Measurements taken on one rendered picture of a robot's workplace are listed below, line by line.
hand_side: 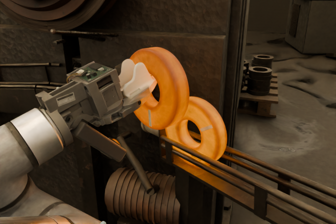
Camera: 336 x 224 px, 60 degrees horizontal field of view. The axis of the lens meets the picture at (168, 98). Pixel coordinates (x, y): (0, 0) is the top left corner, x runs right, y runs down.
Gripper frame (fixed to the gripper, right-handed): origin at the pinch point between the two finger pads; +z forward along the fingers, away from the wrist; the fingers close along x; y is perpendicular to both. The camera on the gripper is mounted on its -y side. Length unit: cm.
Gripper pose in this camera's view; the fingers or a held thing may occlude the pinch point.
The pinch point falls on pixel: (154, 79)
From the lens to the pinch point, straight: 54.9
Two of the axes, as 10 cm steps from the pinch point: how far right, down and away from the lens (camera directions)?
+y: -2.1, -8.4, -5.1
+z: 7.1, -4.8, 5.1
